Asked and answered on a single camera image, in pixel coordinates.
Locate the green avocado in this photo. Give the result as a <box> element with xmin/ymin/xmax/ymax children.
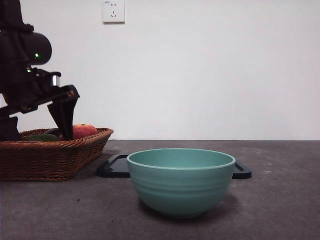
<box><xmin>24</xmin><ymin>134</ymin><xmax>60</xmax><ymax>142</ymax></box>

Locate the teal ceramic bowl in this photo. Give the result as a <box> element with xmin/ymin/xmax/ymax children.
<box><xmin>126</xmin><ymin>148</ymin><xmax>237</xmax><ymax>219</ymax></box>

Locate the red and yellow apple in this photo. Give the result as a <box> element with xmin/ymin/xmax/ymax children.
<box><xmin>72</xmin><ymin>123</ymin><xmax>98</xmax><ymax>140</ymax></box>

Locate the brown woven wicker basket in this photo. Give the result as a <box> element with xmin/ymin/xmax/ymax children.
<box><xmin>0</xmin><ymin>127</ymin><xmax>115</xmax><ymax>182</ymax></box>

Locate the black rectangular tray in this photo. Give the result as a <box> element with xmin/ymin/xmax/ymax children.
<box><xmin>96</xmin><ymin>154</ymin><xmax>253</xmax><ymax>180</ymax></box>

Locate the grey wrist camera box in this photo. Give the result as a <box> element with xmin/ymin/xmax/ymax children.
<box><xmin>32</xmin><ymin>70</ymin><xmax>62</xmax><ymax>87</ymax></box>

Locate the white wall power socket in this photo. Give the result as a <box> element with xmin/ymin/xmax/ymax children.
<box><xmin>103</xmin><ymin>0</ymin><xmax>126</xmax><ymax>25</ymax></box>

